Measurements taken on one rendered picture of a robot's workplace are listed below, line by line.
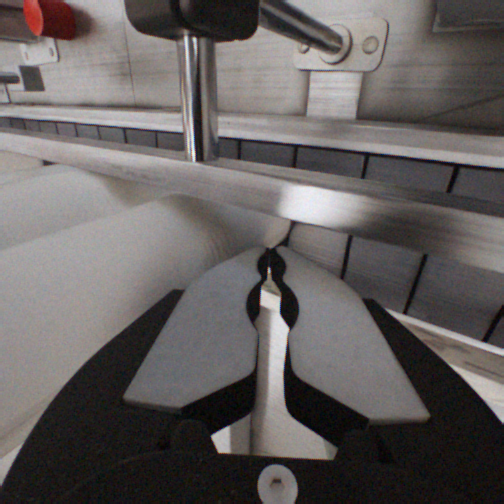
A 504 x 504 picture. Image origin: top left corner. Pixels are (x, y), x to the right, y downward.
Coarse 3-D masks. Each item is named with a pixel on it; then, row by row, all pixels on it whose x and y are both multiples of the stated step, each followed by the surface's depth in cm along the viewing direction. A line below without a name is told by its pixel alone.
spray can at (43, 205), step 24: (0, 192) 10; (24, 192) 11; (48, 192) 11; (72, 192) 12; (96, 192) 12; (120, 192) 13; (144, 192) 14; (168, 192) 15; (0, 216) 10; (24, 216) 10; (48, 216) 11; (72, 216) 11; (96, 216) 12; (0, 240) 10; (24, 240) 10
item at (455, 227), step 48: (0, 144) 17; (48, 144) 14; (96, 144) 12; (192, 192) 10; (240, 192) 9; (288, 192) 8; (336, 192) 7; (384, 192) 7; (432, 192) 7; (384, 240) 7; (432, 240) 6; (480, 240) 6
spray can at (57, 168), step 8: (32, 168) 20; (40, 168) 20; (48, 168) 20; (56, 168) 21; (64, 168) 21; (72, 168) 21; (0, 176) 18; (8, 176) 18; (16, 176) 19; (24, 176) 19; (32, 176) 19
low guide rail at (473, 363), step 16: (272, 288) 16; (272, 304) 16; (400, 320) 14; (432, 336) 13; (448, 352) 12; (464, 352) 12; (480, 352) 12; (464, 368) 12; (480, 368) 12; (496, 368) 12; (480, 384) 11; (496, 384) 11; (496, 400) 11
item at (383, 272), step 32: (32, 128) 31; (64, 128) 27; (96, 128) 25; (256, 160) 17; (288, 160) 16; (320, 160) 15; (352, 160) 14; (384, 160) 13; (416, 160) 13; (448, 192) 13; (480, 192) 12; (320, 256) 17; (352, 256) 16; (384, 256) 15; (416, 256) 14; (352, 288) 17; (384, 288) 16; (416, 288) 15; (448, 288) 14; (480, 288) 13; (448, 320) 15; (480, 320) 14
